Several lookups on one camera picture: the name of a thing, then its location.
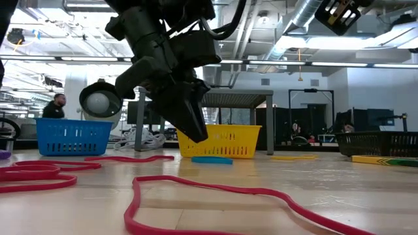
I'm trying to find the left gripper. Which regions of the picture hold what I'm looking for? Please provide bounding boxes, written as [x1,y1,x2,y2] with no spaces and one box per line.
[114,57,211,144]

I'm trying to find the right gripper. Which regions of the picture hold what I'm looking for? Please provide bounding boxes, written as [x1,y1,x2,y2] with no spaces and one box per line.
[315,0,376,36]

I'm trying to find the blue rubber band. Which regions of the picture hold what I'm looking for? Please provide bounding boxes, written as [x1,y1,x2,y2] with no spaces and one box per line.
[191,155,234,165]

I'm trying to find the large red rubber band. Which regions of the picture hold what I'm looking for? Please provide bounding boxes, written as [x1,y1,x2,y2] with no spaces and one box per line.
[123,175,376,235]

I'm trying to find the yellow rubber band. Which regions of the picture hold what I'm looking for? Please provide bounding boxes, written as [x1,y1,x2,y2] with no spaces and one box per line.
[270,155,319,162]

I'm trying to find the blue plastic basket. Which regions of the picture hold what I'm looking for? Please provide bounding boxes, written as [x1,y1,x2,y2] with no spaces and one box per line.
[35,117,114,157]

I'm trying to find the yellow Crayola crayon box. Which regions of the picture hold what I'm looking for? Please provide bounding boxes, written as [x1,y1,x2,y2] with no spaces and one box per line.
[351,154,418,168]

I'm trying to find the yellow plastic basket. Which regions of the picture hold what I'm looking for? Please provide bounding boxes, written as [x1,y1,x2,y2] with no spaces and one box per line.
[176,123,263,160]

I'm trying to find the grey perforated metal riser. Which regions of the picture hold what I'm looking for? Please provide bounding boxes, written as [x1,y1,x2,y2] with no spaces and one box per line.
[134,86,275,156]

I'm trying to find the black plastic basket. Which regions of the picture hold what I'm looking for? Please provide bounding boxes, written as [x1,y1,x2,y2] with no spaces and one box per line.
[334,131,418,159]

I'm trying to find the silver ventilation duct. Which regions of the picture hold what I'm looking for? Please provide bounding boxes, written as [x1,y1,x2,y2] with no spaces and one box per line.
[263,0,327,63]

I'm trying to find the white coiled cable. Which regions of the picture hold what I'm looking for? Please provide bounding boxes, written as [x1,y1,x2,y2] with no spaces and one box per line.
[113,126,167,151]

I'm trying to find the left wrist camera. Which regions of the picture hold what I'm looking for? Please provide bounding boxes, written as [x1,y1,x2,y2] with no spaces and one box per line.
[169,29,223,68]

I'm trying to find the yellow hanging cord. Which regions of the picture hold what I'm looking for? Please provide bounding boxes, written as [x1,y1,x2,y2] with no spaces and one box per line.
[297,48,303,82]

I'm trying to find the black rectangular frame stand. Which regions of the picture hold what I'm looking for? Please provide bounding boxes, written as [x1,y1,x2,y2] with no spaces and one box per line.
[288,88,336,131]

